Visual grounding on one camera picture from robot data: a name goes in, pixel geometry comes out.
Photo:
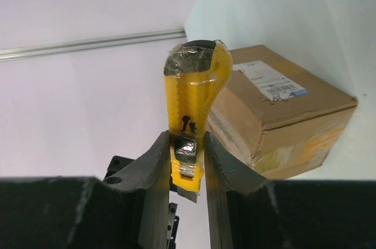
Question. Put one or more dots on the yellow utility knife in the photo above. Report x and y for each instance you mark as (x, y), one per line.
(194, 74)

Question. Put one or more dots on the brown cardboard express box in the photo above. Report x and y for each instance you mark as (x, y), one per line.
(275, 116)

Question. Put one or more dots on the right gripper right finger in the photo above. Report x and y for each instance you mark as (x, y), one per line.
(247, 210)

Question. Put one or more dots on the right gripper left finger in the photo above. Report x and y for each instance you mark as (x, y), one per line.
(128, 209)

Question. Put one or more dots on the left aluminium frame post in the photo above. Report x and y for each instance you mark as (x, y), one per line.
(89, 44)

